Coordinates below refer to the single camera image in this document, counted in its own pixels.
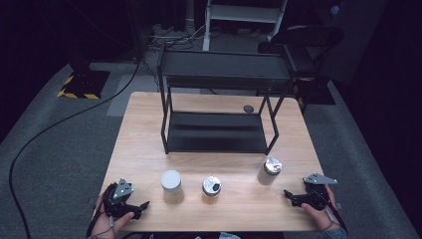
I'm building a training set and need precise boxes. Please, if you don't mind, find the right hand-held gripper cable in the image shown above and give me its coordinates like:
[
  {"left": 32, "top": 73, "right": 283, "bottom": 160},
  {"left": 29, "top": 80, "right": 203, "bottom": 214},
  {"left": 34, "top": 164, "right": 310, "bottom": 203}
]
[{"left": 312, "top": 189, "right": 348, "bottom": 234}]

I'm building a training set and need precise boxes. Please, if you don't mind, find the person's left hand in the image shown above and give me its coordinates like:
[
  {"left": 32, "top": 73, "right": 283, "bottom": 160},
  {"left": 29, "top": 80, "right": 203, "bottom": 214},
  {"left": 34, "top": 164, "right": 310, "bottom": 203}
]
[{"left": 91, "top": 194, "right": 135, "bottom": 239}]

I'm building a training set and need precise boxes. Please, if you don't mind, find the tangle of floor cables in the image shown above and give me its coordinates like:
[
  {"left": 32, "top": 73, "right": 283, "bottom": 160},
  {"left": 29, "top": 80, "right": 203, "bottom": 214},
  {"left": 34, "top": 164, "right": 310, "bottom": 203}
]
[{"left": 145, "top": 23, "right": 207, "bottom": 52}]

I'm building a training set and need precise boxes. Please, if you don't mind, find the white-lid spice jar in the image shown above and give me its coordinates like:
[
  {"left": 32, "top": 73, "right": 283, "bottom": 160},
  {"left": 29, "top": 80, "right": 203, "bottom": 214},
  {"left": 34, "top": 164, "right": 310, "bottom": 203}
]
[{"left": 160, "top": 169, "right": 185, "bottom": 204}]

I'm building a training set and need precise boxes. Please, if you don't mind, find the white metal stand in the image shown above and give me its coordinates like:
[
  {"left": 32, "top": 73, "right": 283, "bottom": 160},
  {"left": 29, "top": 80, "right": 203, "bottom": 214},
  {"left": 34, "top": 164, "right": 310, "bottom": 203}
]
[{"left": 202, "top": 0, "right": 289, "bottom": 53}]

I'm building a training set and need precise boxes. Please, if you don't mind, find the black metal two-tier shelf rack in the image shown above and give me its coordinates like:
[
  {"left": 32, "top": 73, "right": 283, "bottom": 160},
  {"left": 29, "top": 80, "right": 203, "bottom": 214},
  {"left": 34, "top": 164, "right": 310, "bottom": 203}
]
[{"left": 156, "top": 41, "right": 298, "bottom": 156}]

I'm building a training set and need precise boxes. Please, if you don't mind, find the black yellow-striped stand base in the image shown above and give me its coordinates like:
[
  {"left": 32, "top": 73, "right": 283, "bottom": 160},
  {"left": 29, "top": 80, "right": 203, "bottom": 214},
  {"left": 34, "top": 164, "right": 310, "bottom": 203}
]
[
  {"left": 293, "top": 77, "right": 336, "bottom": 108},
  {"left": 56, "top": 69, "right": 111, "bottom": 101}
]

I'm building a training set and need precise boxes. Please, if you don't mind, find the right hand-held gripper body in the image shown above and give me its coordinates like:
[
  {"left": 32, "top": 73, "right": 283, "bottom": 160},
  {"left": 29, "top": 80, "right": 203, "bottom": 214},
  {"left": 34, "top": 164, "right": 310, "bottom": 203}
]
[{"left": 292, "top": 172, "right": 338, "bottom": 212}]

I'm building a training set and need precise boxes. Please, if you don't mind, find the black office chair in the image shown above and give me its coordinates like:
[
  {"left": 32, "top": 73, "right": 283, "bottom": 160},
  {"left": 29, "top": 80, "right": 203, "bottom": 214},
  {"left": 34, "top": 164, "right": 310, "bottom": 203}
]
[{"left": 258, "top": 25, "right": 346, "bottom": 88}]

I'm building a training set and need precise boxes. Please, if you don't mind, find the person's right hand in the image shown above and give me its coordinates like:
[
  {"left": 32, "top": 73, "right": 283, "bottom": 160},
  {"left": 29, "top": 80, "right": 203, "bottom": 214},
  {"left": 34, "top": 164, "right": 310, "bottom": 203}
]
[{"left": 301, "top": 183, "right": 342, "bottom": 232}]

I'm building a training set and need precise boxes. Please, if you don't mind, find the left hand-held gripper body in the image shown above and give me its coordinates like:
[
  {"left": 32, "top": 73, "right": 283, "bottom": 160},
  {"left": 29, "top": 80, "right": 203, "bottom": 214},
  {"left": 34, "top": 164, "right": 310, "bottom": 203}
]
[{"left": 102, "top": 177, "right": 144, "bottom": 221}]

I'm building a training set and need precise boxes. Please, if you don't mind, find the metal-lid jar with black spot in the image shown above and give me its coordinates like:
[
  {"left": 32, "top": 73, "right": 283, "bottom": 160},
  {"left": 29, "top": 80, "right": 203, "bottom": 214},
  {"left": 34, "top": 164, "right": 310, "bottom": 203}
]
[{"left": 201, "top": 175, "right": 223, "bottom": 199}]

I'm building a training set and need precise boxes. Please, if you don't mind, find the hand-held gripper cable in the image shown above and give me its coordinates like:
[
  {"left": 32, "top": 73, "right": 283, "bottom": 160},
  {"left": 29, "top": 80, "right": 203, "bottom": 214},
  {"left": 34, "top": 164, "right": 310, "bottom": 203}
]
[
  {"left": 312, "top": 189, "right": 348, "bottom": 234},
  {"left": 87, "top": 190, "right": 117, "bottom": 239}
]

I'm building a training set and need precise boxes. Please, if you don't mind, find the long black floor cable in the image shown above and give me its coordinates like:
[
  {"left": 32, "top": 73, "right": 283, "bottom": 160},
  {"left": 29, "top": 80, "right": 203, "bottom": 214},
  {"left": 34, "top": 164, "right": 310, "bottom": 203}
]
[{"left": 8, "top": 58, "right": 143, "bottom": 239}]

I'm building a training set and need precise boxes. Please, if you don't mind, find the left hand-held gripper cable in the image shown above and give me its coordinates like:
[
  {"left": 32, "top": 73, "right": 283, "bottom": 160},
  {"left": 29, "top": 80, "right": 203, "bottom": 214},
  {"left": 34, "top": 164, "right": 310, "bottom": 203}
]
[{"left": 87, "top": 190, "right": 117, "bottom": 239}]

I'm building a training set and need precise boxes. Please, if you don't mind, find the plain metal-lid spice jar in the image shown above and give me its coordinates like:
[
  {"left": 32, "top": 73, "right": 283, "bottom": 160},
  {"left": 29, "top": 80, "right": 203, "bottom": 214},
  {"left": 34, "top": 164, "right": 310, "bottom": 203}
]
[{"left": 257, "top": 156, "right": 284, "bottom": 186}]

